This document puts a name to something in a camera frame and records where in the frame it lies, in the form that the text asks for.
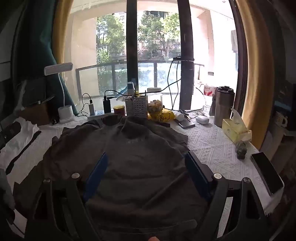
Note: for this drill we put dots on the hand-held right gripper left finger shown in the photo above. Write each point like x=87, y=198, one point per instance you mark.
x=97, y=173

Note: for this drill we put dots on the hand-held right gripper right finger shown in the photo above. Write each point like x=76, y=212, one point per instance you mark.
x=196, y=171

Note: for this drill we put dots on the grey printed t-shirt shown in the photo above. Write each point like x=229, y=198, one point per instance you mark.
x=143, y=157

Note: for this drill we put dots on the person's left hand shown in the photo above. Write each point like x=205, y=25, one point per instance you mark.
x=5, y=192

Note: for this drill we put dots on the white garment with black trim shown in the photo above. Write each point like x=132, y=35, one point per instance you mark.
x=20, y=136

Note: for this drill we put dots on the white textured tablecloth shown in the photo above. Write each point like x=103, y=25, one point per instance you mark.
x=215, y=146

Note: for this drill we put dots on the cardboard box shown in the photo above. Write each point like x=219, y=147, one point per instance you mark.
x=37, y=114

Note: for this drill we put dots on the grey power bank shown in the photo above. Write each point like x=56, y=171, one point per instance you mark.
x=186, y=125

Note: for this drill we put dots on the green stone figurine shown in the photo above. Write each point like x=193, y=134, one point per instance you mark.
x=241, y=151

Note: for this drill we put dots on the white earbuds case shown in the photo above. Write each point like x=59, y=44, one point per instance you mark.
x=202, y=119

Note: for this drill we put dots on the yellow tissue box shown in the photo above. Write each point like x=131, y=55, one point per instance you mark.
x=235, y=129

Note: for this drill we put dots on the white bottle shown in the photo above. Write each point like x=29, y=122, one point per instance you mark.
x=179, y=115

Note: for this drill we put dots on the white desk lamp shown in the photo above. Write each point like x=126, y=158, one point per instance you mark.
x=66, y=113

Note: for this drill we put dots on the white power strip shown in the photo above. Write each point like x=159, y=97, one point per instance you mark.
x=99, y=113

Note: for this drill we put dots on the yellow snack bag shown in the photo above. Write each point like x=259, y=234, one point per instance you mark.
x=164, y=115

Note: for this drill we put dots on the white charger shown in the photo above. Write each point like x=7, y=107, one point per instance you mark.
x=91, y=107

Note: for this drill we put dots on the red tin can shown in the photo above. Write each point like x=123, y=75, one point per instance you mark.
x=119, y=110

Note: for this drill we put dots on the grey steel tumbler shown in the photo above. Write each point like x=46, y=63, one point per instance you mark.
x=223, y=109

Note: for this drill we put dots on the black charger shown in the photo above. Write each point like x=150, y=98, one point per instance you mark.
x=106, y=105

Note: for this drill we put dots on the black smartphone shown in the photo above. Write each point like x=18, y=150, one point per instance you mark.
x=267, y=173

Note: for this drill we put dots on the white perforated basket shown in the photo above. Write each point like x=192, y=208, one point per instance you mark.
x=136, y=106

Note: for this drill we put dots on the glass jar of snacks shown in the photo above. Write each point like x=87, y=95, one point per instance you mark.
x=155, y=104

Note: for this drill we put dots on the red and white tissue pack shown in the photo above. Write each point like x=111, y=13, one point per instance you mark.
x=209, y=90

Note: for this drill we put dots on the blue plastic bag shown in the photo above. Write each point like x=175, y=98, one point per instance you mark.
x=121, y=95

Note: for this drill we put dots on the green curtain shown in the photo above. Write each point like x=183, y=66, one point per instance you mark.
x=34, y=46

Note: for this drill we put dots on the white mug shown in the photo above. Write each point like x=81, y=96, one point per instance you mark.
x=280, y=119

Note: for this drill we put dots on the balcony railing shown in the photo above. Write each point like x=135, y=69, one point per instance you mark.
x=104, y=66

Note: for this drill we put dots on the yellow curtain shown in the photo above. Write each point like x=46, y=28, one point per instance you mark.
x=254, y=69
x=60, y=27

